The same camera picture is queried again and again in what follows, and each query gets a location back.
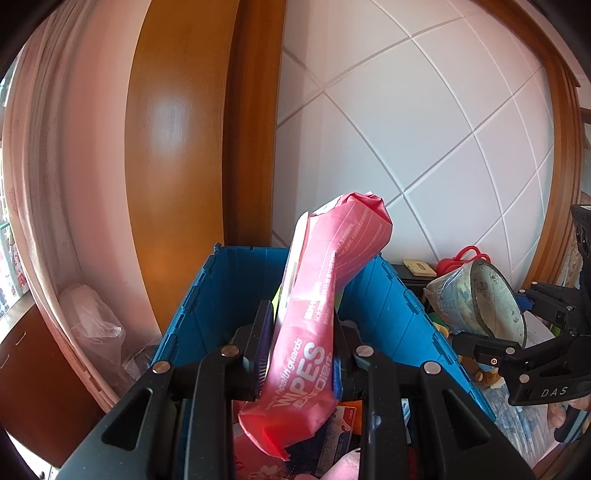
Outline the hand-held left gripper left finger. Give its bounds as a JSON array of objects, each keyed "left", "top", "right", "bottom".
[{"left": 55, "top": 299, "right": 274, "bottom": 480}]

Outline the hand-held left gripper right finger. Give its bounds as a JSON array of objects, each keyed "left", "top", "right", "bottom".
[{"left": 330, "top": 318, "right": 536, "bottom": 480}]

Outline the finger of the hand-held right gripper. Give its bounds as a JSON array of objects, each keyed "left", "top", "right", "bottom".
[
  {"left": 451, "top": 331, "right": 525, "bottom": 370},
  {"left": 517, "top": 281, "right": 580, "bottom": 333}
]

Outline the pink wet wipes pack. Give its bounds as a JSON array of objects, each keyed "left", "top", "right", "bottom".
[{"left": 232, "top": 191, "right": 392, "bottom": 461}]

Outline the blue plastic crate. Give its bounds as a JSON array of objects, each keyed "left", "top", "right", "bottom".
[{"left": 151, "top": 244, "right": 497, "bottom": 444}]

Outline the person's right hand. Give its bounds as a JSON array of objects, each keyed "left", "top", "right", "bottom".
[{"left": 547, "top": 398, "right": 591, "bottom": 428}]

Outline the brown bear plush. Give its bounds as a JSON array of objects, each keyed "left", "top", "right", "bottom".
[{"left": 462, "top": 355, "right": 504, "bottom": 391}]

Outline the red white medicine box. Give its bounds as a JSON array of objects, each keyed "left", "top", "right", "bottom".
[{"left": 331, "top": 404, "right": 362, "bottom": 435}]

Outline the pink pig plush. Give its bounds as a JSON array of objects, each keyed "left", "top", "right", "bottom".
[{"left": 318, "top": 447, "right": 362, "bottom": 480}]

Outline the red hard-shell case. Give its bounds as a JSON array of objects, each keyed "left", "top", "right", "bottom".
[{"left": 436, "top": 246, "right": 492, "bottom": 278}]

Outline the black gift box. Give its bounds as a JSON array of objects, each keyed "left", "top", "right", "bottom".
[{"left": 392, "top": 264, "right": 437, "bottom": 305}]

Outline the small beige box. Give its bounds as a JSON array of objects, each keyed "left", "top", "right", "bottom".
[{"left": 403, "top": 259, "right": 437, "bottom": 277}]

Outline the clear plastic bag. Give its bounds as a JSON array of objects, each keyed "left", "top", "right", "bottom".
[{"left": 59, "top": 284, "right": 126, "bottom": 370}]

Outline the wooden nightstand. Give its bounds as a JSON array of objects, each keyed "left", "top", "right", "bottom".
[{"left": 0, "top": 305, "right": 102, "bottom": 467}]

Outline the pink curtain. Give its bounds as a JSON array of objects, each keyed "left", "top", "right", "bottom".
[{"left": 0, "top": 28, "right": 153, "bottom": 416}]

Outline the wooden headboard frame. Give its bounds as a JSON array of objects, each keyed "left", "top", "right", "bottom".
[{"left": 124, "top": 0, "right": 591, "bottom": 333}]

